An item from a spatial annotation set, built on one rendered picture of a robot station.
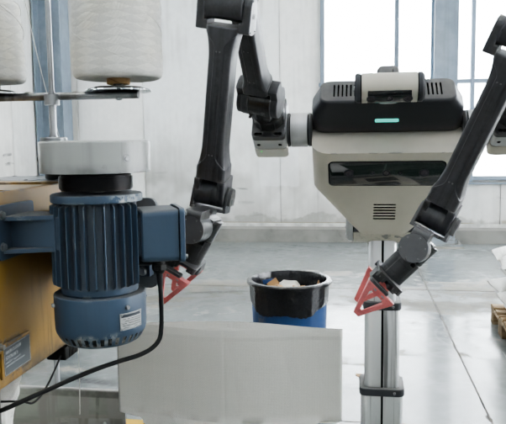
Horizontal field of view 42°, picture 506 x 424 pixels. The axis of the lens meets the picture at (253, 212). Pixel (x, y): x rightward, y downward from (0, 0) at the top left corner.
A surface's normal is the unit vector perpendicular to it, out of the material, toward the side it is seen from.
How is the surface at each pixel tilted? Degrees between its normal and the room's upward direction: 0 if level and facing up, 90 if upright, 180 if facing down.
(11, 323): 90
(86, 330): 91
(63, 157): 90
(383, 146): 40
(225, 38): 105
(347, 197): 130
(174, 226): 90
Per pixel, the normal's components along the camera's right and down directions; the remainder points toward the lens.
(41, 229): -0.15, 0.11
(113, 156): 0.56, 0.08
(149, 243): 0.26, 0.10
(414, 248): -0.35, -0.06
